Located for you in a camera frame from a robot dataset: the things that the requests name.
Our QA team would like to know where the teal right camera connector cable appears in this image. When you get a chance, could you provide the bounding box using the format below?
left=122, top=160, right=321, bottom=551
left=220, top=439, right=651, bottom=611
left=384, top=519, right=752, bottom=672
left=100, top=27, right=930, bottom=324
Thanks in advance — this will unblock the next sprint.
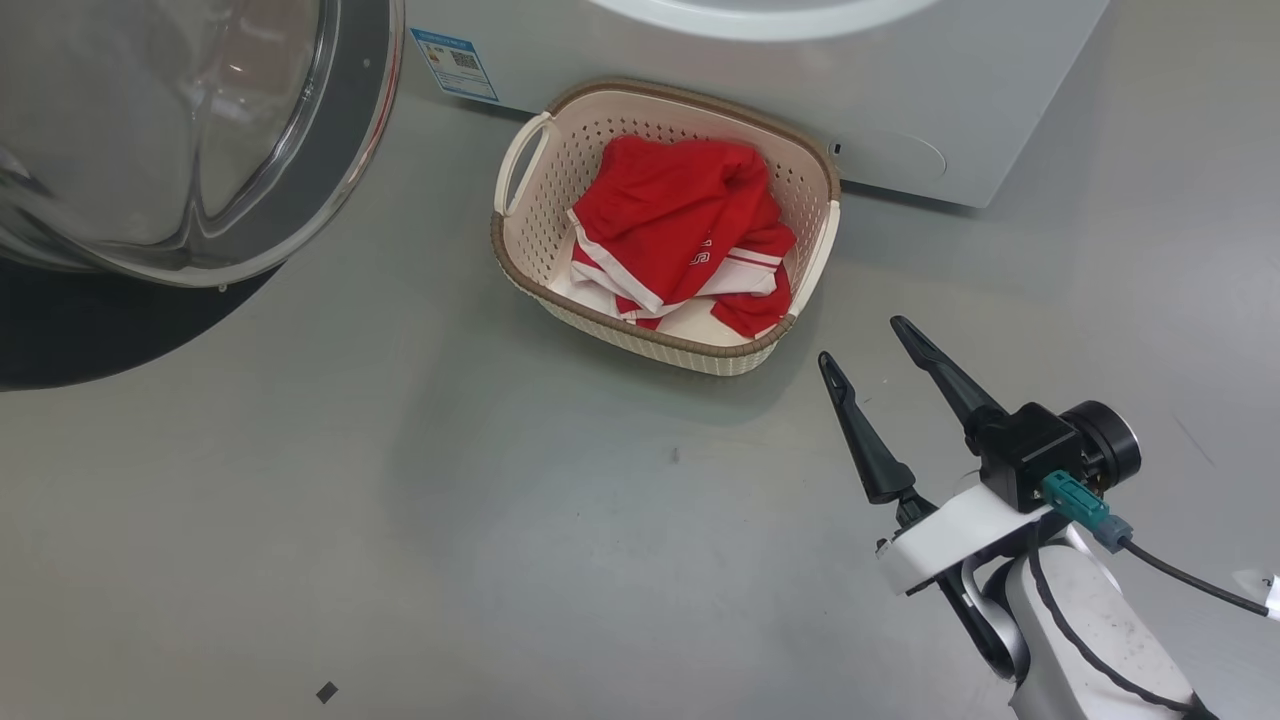
left=1040, top=470, right=1280, bottom=621

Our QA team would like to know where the cream perforated laundry basket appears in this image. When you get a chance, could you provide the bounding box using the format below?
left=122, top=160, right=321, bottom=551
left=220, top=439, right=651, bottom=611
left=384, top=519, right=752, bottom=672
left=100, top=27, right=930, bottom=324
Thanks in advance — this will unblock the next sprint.
left=490, top=78, right=843, bottom=377

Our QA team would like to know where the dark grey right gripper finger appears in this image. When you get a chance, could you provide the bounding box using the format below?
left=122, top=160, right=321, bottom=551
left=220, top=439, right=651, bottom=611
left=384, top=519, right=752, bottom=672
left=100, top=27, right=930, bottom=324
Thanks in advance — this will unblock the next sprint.
left=818, top=351, right=916, bottom=504
left=890, top=316, right=1006, bottom=436

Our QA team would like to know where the black-rimmed glass washing machine door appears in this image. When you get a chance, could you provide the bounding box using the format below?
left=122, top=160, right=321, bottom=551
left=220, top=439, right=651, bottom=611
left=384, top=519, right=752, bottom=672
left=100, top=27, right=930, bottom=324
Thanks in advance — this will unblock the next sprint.
left=0, top=0, right=406, bottom=391

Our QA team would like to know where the blue energy label sticker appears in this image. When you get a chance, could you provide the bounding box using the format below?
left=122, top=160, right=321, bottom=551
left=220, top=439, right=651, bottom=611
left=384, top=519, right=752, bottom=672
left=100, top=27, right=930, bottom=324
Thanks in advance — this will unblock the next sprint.
left=410, top=27, right=500, bottom=104

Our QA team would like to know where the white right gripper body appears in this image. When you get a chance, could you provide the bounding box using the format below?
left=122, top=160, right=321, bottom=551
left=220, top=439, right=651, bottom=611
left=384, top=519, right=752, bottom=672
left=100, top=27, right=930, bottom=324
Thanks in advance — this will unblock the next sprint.
left=877, top=485, right=1056, bottom=598

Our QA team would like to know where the white front-load washing machine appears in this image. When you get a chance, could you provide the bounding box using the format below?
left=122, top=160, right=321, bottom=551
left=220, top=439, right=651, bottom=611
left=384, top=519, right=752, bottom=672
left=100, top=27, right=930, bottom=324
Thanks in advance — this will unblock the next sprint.
left=400, top=0, right=1111, bottom=209

